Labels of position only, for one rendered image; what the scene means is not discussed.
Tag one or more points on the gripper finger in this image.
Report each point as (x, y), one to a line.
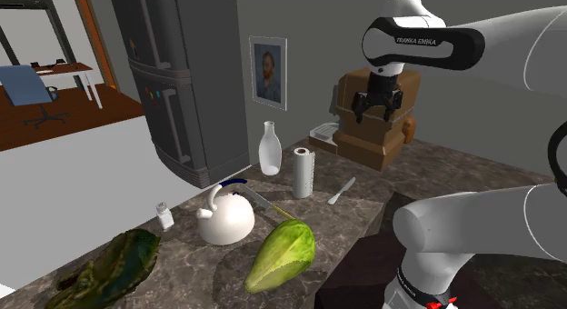
(359, 105)
(393, 105)

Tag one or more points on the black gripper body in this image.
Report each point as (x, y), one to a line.
(383, 85)

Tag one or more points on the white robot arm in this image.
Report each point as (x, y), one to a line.
(478, 219)

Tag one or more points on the brown coffee machine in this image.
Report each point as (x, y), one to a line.
(372, 137)

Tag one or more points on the white table knife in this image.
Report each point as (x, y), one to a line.
(341, 191)

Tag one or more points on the white paper towel roll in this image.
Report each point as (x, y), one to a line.
(303, 175)

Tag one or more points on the white glass bottle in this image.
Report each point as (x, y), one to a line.
(270, 151)

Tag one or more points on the grey refrigerator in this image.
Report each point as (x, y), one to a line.
(199, 77)

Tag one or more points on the light green cabbage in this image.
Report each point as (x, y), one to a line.
(283, 255)

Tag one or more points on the white salt shaker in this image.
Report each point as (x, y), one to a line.
(165, 217)

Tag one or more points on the orange door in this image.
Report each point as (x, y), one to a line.
(95, 38)

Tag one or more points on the dark green leafy vegetable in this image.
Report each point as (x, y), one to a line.
(110, 268)

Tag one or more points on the blue office chair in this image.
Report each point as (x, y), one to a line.
(24, 86)

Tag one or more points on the framed portrait wall picture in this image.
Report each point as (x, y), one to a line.
(268, 73)

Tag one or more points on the brown desk with dark frame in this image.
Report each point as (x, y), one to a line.
(66, 69)

